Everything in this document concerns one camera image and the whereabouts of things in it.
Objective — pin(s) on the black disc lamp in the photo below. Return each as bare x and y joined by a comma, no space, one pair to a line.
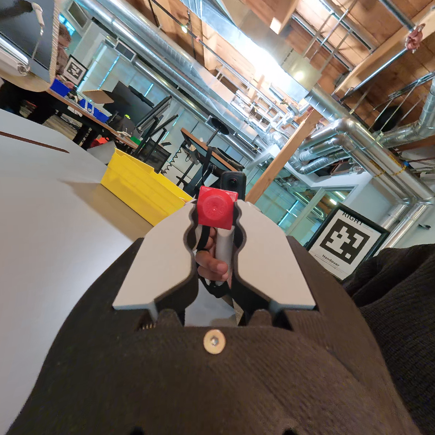
217,124

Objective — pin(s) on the framed tag poster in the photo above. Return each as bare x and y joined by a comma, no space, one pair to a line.
346,241

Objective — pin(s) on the long wooden desk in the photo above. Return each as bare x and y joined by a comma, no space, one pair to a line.
102,127

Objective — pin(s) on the reddish pipe fitting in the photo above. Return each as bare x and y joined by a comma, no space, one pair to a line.
415,37

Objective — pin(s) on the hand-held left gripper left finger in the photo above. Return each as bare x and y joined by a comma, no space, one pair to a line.
159,268

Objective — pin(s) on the small blue bin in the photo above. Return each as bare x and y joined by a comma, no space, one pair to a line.
61,89
97,112

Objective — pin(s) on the person's right forearm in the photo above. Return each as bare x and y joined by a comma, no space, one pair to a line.
390,268

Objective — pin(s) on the tilted wooden desk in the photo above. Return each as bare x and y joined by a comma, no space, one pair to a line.
210,149

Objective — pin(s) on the silver ventilation duct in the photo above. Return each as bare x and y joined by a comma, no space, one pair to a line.
356,136
163,51

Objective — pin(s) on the red plastic object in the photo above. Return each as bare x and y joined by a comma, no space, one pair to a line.
100,142

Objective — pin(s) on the black panel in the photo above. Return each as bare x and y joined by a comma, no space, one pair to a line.
131,97

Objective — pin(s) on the black mesh chair back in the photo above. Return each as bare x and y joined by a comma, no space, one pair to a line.
154,154

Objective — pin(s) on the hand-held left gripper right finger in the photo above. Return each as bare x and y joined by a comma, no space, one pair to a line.
272,268

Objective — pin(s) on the red toy block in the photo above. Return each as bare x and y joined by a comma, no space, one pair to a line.
215,207

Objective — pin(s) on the silver laptop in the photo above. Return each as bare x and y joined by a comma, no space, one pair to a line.
13,56

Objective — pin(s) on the small green bin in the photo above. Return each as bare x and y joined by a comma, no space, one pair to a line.
136,140

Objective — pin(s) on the person's right hand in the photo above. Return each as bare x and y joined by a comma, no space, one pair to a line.
210,268

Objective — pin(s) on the grey board panel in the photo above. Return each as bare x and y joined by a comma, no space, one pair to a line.
102,154

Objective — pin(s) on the black monitor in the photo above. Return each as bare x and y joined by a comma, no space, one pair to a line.
154,114
165,127

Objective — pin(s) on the wooden pillar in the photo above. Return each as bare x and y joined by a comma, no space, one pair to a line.
282,156

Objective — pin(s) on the small tag poster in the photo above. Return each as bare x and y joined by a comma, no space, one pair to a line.
75,70

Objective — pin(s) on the yellow storage bin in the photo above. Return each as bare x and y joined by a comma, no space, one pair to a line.
136,183

